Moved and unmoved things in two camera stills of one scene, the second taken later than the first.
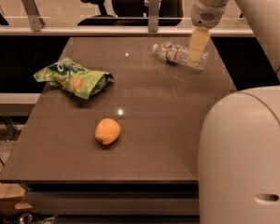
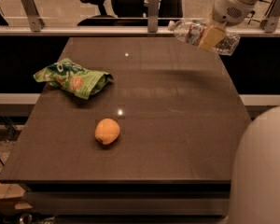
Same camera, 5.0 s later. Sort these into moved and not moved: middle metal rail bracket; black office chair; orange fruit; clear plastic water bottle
Moved: clear plastic water bottle
Not moved: black office chair; middle metal rail bracket; orange fruit
